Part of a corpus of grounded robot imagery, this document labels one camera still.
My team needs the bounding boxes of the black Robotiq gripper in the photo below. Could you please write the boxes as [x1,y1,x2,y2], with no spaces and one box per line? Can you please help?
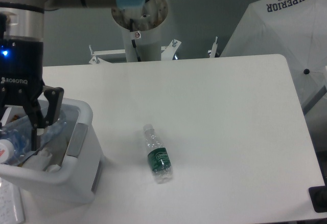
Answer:
[1,34,64,151]

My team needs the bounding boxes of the crushed clear blue bottle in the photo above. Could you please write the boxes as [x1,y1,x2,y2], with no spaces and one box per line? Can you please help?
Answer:
[1,110,67,166]

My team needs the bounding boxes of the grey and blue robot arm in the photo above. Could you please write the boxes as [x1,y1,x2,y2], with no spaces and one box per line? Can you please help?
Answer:
[1,0,149,151]

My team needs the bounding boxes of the white trash can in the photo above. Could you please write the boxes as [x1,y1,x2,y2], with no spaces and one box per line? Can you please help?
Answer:
[1,98,104,204]

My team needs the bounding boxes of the white crumpled tissue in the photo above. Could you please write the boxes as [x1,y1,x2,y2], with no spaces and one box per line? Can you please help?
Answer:
[22,147,64,172]

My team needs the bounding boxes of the clear bottle with green label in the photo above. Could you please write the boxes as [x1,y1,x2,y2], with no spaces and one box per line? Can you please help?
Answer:
[143,124,173,184]

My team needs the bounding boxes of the white Superior umbrella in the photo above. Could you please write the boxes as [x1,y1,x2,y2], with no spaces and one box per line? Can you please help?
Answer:
[221,0,326,103]

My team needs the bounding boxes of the black device at table edge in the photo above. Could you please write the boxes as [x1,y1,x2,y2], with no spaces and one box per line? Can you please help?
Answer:
[309,186,326,213]

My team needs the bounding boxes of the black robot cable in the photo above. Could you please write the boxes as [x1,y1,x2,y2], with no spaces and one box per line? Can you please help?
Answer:
[129,18,142,62]

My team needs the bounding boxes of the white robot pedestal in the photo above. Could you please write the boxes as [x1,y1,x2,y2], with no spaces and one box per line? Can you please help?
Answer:
[89,0,181,64]

